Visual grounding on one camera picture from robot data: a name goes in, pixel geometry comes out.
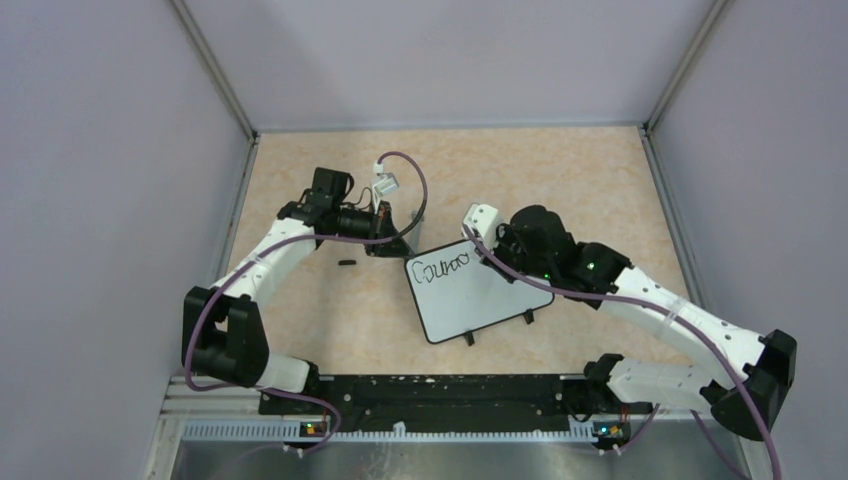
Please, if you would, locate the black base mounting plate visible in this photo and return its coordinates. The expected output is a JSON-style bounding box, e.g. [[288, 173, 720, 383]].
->
[[258, 374, 653, 433]]

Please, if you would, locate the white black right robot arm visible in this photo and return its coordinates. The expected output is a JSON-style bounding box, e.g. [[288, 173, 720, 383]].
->
[[462, 204, 798, 442]]

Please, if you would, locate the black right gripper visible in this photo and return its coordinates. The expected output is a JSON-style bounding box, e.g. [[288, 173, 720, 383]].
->
[[476, 221, 554, 283]]

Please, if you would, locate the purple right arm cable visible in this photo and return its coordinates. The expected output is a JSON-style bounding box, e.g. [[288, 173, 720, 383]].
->
[[463, 225, 784, 480]]

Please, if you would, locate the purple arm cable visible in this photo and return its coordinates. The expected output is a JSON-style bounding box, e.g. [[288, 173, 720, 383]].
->
[[463, 225, 784, 480], [183, 150, 430, 458]]

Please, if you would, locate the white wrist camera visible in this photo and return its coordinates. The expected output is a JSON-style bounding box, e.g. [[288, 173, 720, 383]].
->
[[462, 203, 503, 250], [370, 162, 399, 208]]

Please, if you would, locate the white cable duct strip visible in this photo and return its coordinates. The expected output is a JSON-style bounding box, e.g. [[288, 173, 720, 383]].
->
[[181, 420, 598, 443]]

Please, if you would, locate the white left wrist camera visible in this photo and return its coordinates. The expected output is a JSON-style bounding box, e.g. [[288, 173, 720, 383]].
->
[[370, 162, 399, 208]]

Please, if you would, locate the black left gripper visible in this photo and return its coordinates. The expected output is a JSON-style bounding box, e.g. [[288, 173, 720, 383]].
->
[[332, 200, 414, 259]]

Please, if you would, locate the grey plastic block rod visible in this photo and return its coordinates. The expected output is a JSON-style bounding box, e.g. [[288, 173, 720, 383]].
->
[[406, 210, 424, 253]]

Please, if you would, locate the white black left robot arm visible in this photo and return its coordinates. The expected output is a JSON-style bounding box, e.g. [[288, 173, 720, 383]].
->
[[182, 166, 411, 414]]

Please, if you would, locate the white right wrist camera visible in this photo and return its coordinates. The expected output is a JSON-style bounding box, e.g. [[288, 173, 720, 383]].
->
[[462, 203, 503, 250]]

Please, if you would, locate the white board with black frame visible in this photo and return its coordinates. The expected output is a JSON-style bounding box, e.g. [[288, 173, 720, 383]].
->
[[404, 240, 554, 344]]

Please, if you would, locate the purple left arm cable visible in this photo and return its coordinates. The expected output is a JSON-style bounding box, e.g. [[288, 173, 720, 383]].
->
[[183, 150, 430, 458]]

